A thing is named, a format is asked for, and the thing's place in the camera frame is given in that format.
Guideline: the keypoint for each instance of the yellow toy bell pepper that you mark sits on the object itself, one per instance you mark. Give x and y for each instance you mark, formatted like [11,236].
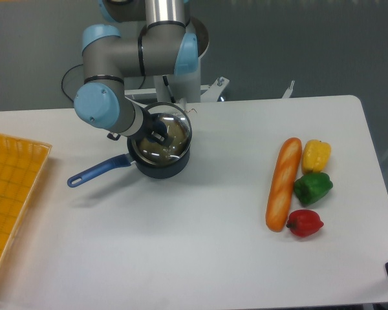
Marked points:
[316,155]

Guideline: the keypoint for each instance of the wrapped brown bread slice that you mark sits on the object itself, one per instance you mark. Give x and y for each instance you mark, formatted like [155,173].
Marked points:
[168,141]

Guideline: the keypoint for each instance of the green toy bell pepper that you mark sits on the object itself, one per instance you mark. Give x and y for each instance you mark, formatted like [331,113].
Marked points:
[312,187]

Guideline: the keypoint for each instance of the orange toy baguette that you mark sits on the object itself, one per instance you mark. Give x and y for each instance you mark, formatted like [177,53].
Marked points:
[282,186]

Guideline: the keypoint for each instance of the dark blue saucepan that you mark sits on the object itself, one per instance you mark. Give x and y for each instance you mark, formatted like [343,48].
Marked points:
[126,160]

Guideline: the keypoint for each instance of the white table bracket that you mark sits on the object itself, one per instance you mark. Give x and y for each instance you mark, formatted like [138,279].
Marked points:
[288,92]

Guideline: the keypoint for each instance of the glass pot lid blue knob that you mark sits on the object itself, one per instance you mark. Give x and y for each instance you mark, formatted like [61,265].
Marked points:
[160,108]

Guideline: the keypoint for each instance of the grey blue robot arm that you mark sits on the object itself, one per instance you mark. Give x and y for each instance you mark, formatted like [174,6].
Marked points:
[166,48]

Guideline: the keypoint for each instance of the red toy bell pepper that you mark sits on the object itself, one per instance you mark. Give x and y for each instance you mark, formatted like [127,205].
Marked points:
[303,223]

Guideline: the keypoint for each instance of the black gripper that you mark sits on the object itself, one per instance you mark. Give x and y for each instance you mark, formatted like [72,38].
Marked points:
[141,128]

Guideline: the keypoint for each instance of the orange plastic basket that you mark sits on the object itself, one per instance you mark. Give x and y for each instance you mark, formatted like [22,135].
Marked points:
[21,163]

